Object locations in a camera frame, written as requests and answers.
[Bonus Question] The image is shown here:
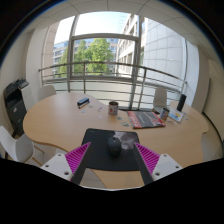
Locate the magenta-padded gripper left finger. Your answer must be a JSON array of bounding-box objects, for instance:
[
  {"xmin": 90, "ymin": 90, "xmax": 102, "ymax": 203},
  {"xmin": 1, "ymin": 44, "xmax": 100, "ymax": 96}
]
[{"xmin": 40, "ymin": 142, "xmax": 94, "ymax": 186}]

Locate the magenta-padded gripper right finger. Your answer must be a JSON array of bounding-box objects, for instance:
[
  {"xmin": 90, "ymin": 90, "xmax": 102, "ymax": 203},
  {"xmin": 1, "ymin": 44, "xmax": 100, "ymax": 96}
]
[{"xmin": 132, "ymin": 142, "xmax": 184, "ymax": 186}]

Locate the black computer mouse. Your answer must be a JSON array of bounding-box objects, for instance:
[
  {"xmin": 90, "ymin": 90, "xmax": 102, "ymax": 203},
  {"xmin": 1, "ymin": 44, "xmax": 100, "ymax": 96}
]
[{"xmin": 106, "ymin": 135, "xmax": 123, "ymax": 158}]

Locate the black mouse pad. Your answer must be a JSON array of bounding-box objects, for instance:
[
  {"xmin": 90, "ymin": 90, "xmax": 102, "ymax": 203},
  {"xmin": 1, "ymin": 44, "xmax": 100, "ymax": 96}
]
[{"xmin": 80, "ymin": 128, "xmax": 141, "ymax": 173}]

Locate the white chair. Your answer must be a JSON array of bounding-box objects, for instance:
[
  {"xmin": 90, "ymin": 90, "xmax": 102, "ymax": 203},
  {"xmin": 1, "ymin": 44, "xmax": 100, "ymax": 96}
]
[
  {"xmin": 152, "ymin": 87, "xmax": 168, "ymax": 110},
  {"xmin": 37, "ymin": 84, "xmax": 57, "ymax": 103},
  {"xmin": 0, "ymin": 124, "xmax": 45, "ymax": 167}
]

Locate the red magazine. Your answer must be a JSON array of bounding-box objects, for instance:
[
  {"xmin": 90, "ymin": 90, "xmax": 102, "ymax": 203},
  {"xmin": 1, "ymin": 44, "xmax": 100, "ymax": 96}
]
[{"xmin": 126, "ymin": 110, "xmax": 167, "ymax": 130}]

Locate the light-coloured magazine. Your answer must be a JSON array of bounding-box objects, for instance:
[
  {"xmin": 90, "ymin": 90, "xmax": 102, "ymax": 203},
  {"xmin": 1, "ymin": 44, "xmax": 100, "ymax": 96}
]
[{"xmin": 168, "ymin": 107, "xmax": 186, "ymax": 124}]

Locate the black cylinder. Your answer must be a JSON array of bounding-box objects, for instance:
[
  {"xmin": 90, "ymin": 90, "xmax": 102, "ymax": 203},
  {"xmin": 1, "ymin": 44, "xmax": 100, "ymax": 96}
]
[{"xmin": 176, "ymin": 93, "xmax": 188, "ymax": 113}]

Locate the black office printer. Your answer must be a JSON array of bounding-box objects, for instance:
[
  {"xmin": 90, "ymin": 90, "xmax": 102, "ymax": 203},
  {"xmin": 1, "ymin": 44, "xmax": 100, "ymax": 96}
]
[{"xmin": 3, "ymin": 77, "xmax": 34, "ymax": 138}]

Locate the printed white cup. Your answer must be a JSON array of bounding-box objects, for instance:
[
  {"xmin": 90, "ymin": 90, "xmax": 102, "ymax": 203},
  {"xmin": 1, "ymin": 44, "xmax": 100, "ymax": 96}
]
[{"xmin": 107, "ymin": 100, "xmax": 120, "ymax": 116}]

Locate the metal balcony railing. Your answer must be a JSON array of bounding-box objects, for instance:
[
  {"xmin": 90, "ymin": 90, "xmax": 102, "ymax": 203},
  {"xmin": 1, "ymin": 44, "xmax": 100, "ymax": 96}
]
[{"xmin": 38, "ymin": 60, "xmax": 188, "ymax": 109}]

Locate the green tree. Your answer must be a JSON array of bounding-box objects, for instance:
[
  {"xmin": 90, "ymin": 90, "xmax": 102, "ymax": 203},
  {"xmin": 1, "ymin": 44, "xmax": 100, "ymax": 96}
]
[{"xmin": 58, "ymin": 38, "xmax": 116, "ymax": 76}]

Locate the white tiled building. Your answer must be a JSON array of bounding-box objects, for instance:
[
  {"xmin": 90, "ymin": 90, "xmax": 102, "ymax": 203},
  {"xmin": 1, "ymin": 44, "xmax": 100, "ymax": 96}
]
[{"xmin": 116, "ymin": 13, "xmax": 188, "ymax": 81}]

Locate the grey window frame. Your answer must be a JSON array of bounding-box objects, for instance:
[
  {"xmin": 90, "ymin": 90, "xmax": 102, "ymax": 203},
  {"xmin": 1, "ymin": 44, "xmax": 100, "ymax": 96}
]
[{"xmin": 66, "ymin": 13, "xmax": 144, "ymax": 109}]

